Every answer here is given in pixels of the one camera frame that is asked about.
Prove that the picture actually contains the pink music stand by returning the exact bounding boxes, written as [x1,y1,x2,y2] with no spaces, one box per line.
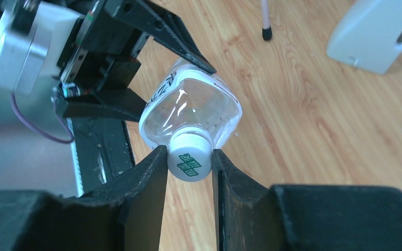
[260,0,273,41]

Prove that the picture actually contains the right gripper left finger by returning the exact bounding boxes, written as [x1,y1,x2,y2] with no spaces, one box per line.
[0,146,168,250]

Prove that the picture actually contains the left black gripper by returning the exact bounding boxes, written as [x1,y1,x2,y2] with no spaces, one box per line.
[55,1,217,122]

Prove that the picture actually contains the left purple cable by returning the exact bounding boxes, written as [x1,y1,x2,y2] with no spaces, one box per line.
[10,92,75,145]

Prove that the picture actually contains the beige metronome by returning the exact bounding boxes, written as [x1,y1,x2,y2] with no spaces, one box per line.
[326,0,402,74]

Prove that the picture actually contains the white green label bottle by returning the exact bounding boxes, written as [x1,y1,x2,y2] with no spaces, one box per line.
[139,58,242,149]

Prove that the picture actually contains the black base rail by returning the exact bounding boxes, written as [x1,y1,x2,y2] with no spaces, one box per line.
[68,118,135,197]

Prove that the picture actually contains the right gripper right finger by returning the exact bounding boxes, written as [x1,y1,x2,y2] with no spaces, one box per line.
[212,150,402,250]

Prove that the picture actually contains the small white bottle cap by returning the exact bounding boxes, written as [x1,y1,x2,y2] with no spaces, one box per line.
[167,133,213,182]

